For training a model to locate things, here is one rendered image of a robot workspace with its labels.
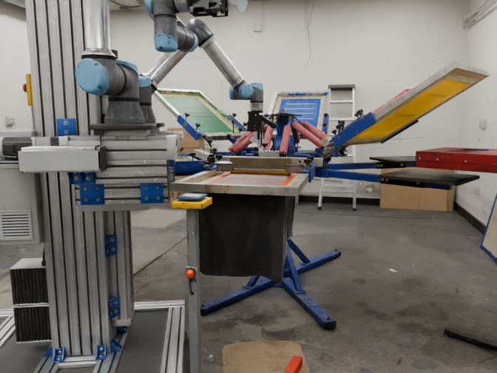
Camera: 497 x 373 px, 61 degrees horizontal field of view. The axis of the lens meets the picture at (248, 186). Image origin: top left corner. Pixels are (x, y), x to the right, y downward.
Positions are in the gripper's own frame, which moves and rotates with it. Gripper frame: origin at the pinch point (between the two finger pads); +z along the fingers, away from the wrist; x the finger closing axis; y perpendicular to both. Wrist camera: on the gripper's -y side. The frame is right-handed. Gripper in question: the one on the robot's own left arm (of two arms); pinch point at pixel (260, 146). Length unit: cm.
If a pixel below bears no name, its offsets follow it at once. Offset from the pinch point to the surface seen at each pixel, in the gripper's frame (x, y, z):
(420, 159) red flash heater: -7, -87, 7
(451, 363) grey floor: 13, -105, 113
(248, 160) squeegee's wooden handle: 1.7, 6.5, 8.4
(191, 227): 80, 13, 28
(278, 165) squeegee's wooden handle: 1.9, -10.7, 10.7
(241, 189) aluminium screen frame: 61, -4, 15
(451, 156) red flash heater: 1, -101, 5
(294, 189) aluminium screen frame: 61, -27, 14
